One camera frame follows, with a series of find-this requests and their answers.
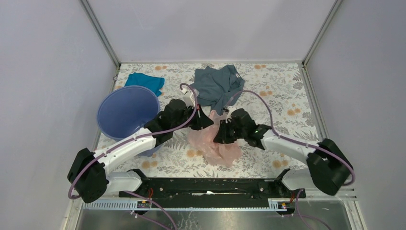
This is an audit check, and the pink plastic trash bag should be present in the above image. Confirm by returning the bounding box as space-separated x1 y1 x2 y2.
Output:
188 110 242 167

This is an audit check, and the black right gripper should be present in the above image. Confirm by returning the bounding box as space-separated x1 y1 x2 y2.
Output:
213 119 246 144

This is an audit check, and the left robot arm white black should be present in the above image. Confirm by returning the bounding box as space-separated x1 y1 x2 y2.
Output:
67 99 214 203

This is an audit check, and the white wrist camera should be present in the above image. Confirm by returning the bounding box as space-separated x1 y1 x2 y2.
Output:
222 107 230 116
181 88 196 107

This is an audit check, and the blue plastic trash bin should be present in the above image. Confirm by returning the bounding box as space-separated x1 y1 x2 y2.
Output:
96 86 160 150

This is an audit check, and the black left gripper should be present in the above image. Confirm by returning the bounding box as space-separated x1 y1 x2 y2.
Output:
172 103 214 131

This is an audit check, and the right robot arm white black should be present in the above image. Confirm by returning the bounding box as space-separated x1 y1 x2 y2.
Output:
213 109 354 197

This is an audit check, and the grey-blue shirt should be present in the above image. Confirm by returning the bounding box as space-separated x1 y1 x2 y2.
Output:
191 65 245 115

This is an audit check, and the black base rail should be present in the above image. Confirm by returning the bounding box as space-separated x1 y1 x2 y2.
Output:
135 177 306 205

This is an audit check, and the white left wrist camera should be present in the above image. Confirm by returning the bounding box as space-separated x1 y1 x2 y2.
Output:
181 88 196 107

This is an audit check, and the floral tablecloth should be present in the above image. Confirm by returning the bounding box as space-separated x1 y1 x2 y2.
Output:
115 63 319 178

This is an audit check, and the white slotted cable duct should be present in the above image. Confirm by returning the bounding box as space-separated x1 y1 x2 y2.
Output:
82 199 288 212

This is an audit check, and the teal cloth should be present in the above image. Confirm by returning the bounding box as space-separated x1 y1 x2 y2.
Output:
124 73 165 96

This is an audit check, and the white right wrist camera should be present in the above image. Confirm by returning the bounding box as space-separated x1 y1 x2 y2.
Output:
222 107 230 116

